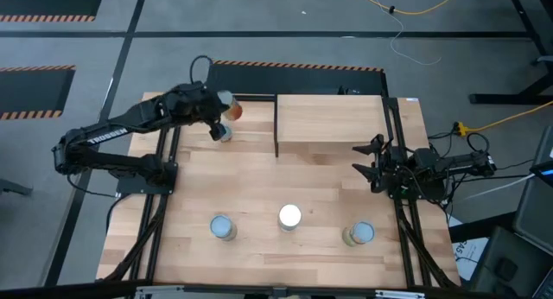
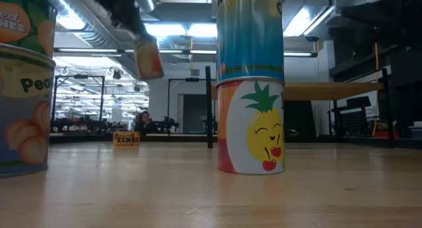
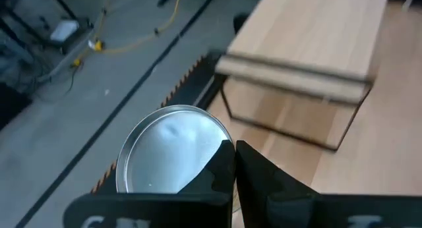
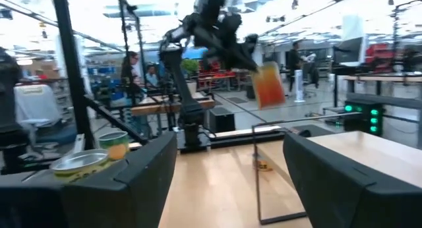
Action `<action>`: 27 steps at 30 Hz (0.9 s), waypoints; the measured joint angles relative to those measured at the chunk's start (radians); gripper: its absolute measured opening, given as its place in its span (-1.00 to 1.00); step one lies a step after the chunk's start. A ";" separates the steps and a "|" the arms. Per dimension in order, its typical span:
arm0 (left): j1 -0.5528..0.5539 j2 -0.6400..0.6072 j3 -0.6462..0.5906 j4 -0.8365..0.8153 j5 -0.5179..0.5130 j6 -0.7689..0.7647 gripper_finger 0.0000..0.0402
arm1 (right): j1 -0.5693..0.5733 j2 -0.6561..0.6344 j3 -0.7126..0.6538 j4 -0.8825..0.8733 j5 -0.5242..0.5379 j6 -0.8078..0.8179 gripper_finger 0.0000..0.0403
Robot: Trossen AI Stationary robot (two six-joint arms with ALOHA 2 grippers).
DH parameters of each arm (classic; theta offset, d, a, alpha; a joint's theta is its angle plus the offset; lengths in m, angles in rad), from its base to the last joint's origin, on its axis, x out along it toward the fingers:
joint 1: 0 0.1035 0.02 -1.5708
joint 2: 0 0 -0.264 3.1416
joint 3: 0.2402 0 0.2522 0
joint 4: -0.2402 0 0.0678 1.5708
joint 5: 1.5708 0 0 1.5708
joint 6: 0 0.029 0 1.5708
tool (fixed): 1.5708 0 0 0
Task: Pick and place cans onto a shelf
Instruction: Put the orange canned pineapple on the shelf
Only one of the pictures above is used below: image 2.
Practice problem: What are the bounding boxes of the grey door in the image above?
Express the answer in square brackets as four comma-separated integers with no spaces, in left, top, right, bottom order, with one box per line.
[182,94,208,134]

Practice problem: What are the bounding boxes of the angled ceiling light panel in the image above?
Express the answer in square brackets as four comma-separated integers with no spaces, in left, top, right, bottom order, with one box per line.
[282,5,336,38]

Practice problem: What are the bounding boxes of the yellow hanging cord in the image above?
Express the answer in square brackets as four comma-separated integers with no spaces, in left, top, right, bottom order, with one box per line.
[189,35,195,71]
[373,42,380,137]

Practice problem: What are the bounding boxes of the wooden shelf with black legs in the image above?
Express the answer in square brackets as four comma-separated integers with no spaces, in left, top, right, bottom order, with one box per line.
[204,65,396,149]

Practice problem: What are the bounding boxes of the smiling pineapple cartoon can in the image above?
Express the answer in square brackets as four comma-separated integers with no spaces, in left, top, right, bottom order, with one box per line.
[216,76,286,175]

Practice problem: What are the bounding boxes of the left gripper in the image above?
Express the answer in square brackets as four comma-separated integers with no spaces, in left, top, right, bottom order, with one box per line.
[87,0,151,40]

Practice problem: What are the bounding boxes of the rectangular ceiling light panel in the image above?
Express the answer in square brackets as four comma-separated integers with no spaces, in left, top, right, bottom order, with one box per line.
[144,22,218,38]

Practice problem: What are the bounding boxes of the green sliced peaches can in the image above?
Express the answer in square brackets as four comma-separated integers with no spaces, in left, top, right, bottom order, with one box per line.
[0,0,58,59]

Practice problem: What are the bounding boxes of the black cabinet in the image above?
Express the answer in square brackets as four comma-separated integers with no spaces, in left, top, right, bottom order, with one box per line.
[284,100,317,137]

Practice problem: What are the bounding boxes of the long linear ceiling light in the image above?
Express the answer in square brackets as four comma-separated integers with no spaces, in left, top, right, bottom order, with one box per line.
[54,47,319,58]

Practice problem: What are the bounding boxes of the person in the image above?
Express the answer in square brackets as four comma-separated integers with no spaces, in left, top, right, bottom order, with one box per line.
[133,111,159,136]

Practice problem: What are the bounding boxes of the grey ceiling air unit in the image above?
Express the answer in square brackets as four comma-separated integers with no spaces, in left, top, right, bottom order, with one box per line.
[153,2,218,24]

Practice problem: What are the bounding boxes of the black aluminium table frame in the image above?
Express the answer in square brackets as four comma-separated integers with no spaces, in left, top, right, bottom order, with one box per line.
[48,132,422,149]

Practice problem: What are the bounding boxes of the tall peach label can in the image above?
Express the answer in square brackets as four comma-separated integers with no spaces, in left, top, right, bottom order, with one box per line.
[0,43,56,179]

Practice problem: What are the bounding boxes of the black metal frame rig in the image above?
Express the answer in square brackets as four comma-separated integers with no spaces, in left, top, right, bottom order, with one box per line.
[51,74,106,134]
[167,76,212,134]

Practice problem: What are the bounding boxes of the blue mixed fruit can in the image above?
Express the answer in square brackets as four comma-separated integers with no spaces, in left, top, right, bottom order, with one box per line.
[216,0,285,83]

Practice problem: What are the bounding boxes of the pineapple rings can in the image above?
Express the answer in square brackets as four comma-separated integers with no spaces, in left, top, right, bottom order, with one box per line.
[112,130,141,147]

